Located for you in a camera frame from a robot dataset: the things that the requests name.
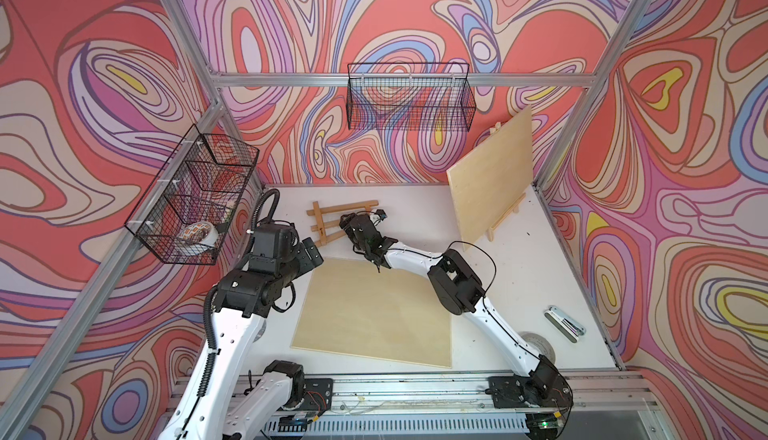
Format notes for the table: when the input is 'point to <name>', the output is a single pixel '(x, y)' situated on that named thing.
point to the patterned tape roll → (200, 232)
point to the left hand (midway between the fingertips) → (308, 254)
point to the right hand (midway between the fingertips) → (344, 229)
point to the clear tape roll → (539, 344)
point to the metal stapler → (569, 326)
